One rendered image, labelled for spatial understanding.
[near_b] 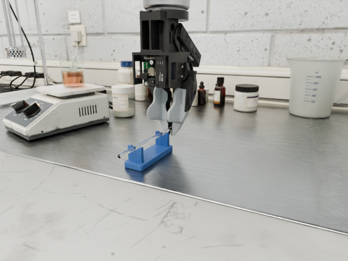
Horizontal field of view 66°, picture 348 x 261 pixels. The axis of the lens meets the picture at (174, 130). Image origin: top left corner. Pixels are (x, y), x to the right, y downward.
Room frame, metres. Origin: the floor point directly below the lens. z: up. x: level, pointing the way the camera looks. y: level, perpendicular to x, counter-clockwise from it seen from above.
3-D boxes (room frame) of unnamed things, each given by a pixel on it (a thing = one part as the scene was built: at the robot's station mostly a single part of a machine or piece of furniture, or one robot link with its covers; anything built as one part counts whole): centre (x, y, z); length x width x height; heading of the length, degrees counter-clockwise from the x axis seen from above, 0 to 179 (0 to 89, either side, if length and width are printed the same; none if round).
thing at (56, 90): (0.64, 0.25, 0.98); 0.12 x 0.12 x 0.01; 50
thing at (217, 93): (0.84, -0.15, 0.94); 0.04 x 0.04 x 0.09
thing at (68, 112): (0.62, 0.26, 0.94); 0.22 x 0.13 x 0.08; 140
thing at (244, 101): (0.78, -0.21, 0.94); 0.07 x 0.07 x 0.07
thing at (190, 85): (0.47, -0.02, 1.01); 0.05 x 0.02 x 0.09; 61
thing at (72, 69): (0.63, 0.23, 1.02); 0.06 x 0.05 x 0.08; 42
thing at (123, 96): (0.71, 0.14, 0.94); 0.06 x 0.06 x 0.08
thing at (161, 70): (0.46, 0.02, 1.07); 0.09 x 0.08 x 0.12; 151
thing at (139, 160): (0.42, 0.04, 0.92); 0.10 x 0.03 x 0.04; 151
